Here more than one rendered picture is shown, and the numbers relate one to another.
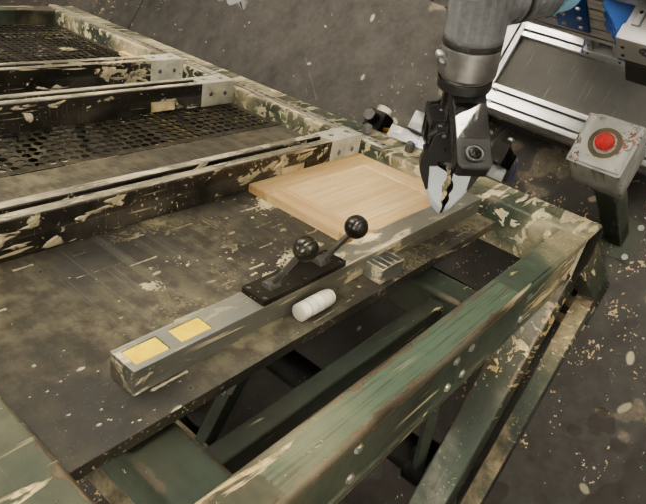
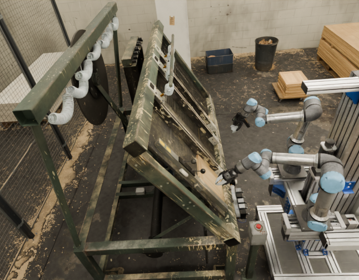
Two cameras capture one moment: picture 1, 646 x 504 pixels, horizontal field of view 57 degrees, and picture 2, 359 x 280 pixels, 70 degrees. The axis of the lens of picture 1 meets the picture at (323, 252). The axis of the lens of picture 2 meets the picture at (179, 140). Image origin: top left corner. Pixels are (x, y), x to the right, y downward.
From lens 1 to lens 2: 0.99 m
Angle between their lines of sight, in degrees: 20
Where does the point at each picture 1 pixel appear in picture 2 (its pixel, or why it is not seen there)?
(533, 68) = (277, 220)
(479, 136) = (230, 175)
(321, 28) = not seen: hidden behind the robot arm
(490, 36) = (246, 165)
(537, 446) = not seen: outside the picture
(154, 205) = (182, 136)
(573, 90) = (278, 234)
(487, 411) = (178, 244)
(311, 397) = not seen: hidden behind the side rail
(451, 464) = (160, 243)
